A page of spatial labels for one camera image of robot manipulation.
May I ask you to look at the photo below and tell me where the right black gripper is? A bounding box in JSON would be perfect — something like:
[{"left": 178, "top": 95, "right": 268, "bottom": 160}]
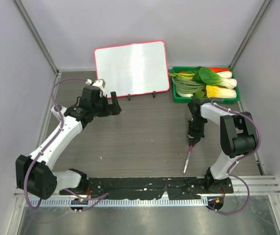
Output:
[{"left": 187, "top": 117, "right": 206, "bottom": 146}]

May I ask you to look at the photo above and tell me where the pink framed whiteboard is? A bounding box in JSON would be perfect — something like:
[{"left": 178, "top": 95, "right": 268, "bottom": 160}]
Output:
[{"left": 94, "top": 41, "right": 170, "bottom": 98}]

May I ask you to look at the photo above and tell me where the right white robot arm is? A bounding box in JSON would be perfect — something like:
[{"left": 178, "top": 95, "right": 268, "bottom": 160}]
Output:
[{"left": 183, "top": 98, "right": 260, "bottom": 193}]

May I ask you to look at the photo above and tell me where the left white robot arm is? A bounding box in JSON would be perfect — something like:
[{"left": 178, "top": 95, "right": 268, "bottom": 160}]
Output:
[{"left": 15, "top": 85, "right": 121, "bottom": 200}]

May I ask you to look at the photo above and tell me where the yellow bok choy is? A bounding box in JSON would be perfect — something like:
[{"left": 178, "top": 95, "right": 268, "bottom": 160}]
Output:
[{"left": 205, "top": 85, "right": 237, "bottom": 98}]

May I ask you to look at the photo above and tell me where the green long beans bundle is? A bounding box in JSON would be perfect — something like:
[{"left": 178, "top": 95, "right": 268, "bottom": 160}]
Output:
[{"left": 172, "top": 77, "right": 205, "bottom": 98}]

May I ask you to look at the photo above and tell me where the green bok choy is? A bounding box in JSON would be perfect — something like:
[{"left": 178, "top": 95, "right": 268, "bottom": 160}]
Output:
[{"left": 193, "top": 67, "right": 237, "bottom": 89}]

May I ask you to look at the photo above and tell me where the white bok choy back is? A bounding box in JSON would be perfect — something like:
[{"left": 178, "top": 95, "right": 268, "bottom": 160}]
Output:
[{"left": 217, "top": 71, "right": 232, "bottom": 79}]

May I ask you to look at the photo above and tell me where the orange carrot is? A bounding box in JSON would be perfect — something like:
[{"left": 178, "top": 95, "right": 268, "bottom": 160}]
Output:
[{"left": 208, "top": 67, "right": 230, "bottom": 72}]

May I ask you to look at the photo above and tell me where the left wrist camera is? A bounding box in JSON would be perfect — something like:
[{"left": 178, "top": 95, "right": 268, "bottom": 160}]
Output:
[{"left": 91, "top": 79, "right": 105, "bottom": 93}]

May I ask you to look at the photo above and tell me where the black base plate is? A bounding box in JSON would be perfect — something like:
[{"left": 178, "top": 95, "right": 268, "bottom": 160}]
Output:
[{"left": 70, "top": 177, "right": 234, "bottom": 200}]

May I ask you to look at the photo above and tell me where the white slotted cable duct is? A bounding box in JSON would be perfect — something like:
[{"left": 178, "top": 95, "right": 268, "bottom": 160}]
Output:
[{"left": 40, "top": 197, "right": 208, "bottom": 208}]

